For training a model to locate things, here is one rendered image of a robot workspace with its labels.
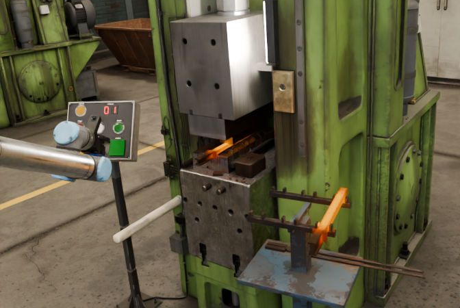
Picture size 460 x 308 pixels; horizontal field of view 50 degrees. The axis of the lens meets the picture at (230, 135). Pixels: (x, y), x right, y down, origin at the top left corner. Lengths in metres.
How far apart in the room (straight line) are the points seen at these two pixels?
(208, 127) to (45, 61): 4.90
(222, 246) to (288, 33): 0.99
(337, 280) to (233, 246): 0.55
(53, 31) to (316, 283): 5.64
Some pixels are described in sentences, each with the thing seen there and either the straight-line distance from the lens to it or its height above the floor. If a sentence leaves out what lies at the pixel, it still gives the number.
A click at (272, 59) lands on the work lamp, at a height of 1.41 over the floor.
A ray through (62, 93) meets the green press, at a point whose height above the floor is 0.29.
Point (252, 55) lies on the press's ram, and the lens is 2.09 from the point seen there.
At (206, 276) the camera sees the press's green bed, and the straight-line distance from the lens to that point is 2.44.
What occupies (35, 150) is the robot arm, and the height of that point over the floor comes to 1.29.
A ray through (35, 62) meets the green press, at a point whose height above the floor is 0.76.
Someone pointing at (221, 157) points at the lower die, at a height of 0.99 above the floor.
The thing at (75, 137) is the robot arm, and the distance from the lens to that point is 1.90.
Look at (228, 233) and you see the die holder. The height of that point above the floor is 0.66.
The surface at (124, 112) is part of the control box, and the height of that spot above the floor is 1.15.
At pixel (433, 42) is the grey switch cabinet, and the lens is 7.24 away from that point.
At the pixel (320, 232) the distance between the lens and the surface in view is 1.60.
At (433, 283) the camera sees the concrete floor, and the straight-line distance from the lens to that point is 3.09.
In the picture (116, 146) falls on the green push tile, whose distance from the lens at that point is 2.33.
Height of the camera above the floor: 1.78
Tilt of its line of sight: 19 degrees down
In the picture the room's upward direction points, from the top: 4 degrees counter-clockwise
